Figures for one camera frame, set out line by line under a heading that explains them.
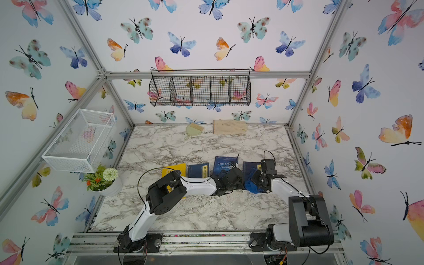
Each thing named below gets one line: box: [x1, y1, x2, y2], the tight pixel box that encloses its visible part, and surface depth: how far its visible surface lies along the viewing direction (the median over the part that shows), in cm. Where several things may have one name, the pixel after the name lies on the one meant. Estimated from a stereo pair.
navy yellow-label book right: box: [242, 161, 263, 187], surface depth 101 cm
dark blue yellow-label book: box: [187, 162, 210, 179], surface depth 98 cm
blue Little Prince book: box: [212, 156, 240, 177], surface depth 101 cm
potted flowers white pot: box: [81, 163, 124, 197], surface depth 80 cm
